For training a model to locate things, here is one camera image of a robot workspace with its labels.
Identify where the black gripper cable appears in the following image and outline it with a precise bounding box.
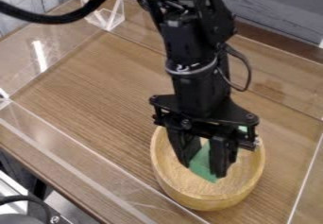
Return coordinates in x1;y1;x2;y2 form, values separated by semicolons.
217;43;253;94

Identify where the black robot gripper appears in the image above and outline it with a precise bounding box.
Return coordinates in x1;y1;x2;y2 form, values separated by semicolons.
150;61;259;179

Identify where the clear acrylic corner bracket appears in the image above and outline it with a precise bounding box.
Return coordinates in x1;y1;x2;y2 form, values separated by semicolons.
85;0;126;31

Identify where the brown wooden bowl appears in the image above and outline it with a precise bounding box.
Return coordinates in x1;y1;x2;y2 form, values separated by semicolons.
150;127;266;212

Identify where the green foam block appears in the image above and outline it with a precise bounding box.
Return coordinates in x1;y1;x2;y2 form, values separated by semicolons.
190;140;218;183

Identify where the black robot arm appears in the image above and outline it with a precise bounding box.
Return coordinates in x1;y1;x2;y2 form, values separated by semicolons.
137;0;259;178

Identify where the black cable near floor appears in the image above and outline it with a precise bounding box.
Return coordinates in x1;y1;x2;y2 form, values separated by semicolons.
0;195;55;224

